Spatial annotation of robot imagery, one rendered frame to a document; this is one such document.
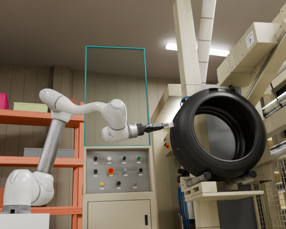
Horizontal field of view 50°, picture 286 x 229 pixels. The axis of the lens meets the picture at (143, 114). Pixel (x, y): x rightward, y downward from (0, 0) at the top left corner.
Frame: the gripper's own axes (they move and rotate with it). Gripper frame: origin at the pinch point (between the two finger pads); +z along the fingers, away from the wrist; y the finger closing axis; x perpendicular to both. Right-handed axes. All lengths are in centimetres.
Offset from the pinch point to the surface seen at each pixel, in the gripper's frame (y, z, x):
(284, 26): -43, 70, -36
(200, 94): -11.4, 21.5, -13.0
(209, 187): -9.7, 11.8, 42.6
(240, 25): 208, 225, -210
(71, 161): 251, -71, -42
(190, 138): -11.9, 7.8, 13.4
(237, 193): -10, 27, 49
